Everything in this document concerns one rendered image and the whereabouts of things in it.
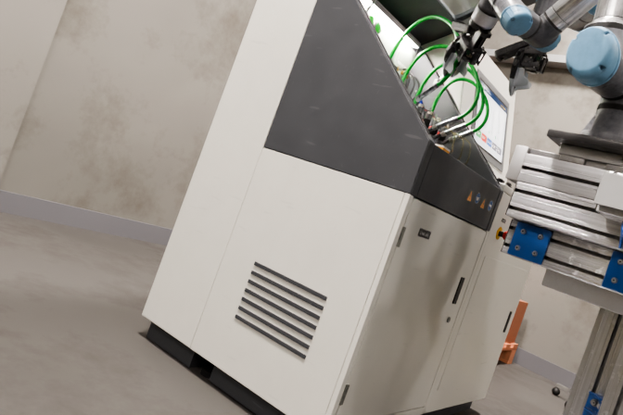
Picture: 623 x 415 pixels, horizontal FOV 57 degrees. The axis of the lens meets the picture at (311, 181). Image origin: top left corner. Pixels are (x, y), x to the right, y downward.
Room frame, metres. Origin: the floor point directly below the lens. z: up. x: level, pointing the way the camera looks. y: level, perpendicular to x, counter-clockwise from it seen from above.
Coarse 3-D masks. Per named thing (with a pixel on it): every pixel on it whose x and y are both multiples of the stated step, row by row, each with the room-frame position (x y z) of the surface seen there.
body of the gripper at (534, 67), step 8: (520, 48) 1.85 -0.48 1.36; (528, 48) 1.85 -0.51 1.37; (520, 56) 1.84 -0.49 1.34; (528, 56) 1.83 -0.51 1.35; (536, 56) 1.82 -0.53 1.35; (544, 56) 1.83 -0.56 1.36; (520, 64) 1.84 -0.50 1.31; (528, 64) 1.83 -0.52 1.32; (536, 64) 1.80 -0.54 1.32; (544, 64) 1.85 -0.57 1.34; (536, 72) 1.86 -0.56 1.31
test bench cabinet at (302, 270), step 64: (256, 192) 1.93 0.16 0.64; (320, 192) 1.78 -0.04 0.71; (384, 192) 1.65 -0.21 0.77; (256, 256) 1.87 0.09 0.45; (320, 256) 1.73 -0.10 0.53; (384, 256) 1.61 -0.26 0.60; (256, 320) 1.82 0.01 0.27; (320, 320) 1.69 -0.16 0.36; (256, 384) 1.77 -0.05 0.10; (320, 384) 1.64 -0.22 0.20
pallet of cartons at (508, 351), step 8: (520, 304) 4.24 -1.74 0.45; (520, 312) 4.29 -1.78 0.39; (520, 320) 4.34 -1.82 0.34; (512, 328) 4.25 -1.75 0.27; (512, 336) 4.30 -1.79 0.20; (504, 344) 4.16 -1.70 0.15; (512, 344) 4.31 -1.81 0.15; (504, 352) 4.32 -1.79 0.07; (512, 352) 4.31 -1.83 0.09; (504, 360) 4.31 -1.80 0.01; (512, 360) 4.38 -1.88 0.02
